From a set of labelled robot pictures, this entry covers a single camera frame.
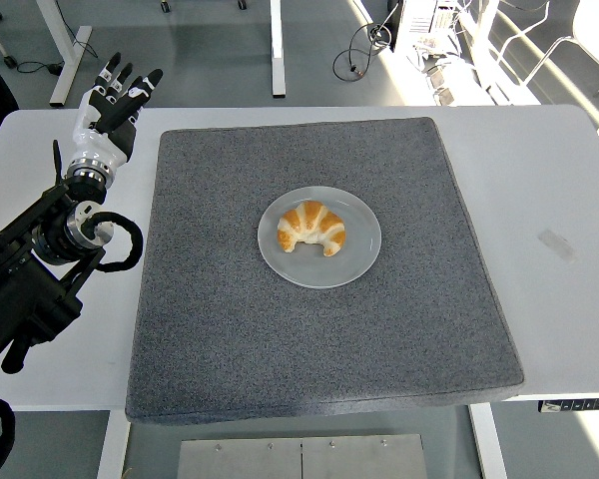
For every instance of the white table leg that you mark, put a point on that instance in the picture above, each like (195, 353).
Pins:
(489, 444)
(112, 449)

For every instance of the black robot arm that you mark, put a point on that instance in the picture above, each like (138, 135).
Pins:
(25, 299)

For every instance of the grey metal plate with screws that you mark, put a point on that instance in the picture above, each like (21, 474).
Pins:
(299, 459)

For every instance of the white equipment box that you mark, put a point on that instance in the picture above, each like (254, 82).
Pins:
(419, 22)

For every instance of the golden croissant bread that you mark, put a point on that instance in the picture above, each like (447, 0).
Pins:
(309, 224)

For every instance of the white desk leg with foot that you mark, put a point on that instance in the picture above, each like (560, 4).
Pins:
(72, 65)

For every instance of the clear tape piece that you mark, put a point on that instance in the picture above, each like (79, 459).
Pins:
(556, 244)

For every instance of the round white plate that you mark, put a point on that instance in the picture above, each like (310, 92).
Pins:
(324, 272)

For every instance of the black table control panel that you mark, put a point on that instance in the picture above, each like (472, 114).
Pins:
(579, 404)

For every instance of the white chair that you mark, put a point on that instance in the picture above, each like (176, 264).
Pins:
(594, 30)

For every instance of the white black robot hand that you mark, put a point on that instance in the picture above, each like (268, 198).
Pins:
(100, 147)

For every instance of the grey chair base with casters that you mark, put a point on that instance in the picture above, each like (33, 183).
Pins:
(10, 62)

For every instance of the grey fabric mat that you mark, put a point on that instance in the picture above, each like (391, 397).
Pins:
(329, 339)

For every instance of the white straight desk leg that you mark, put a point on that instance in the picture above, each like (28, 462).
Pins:
(278, 50)

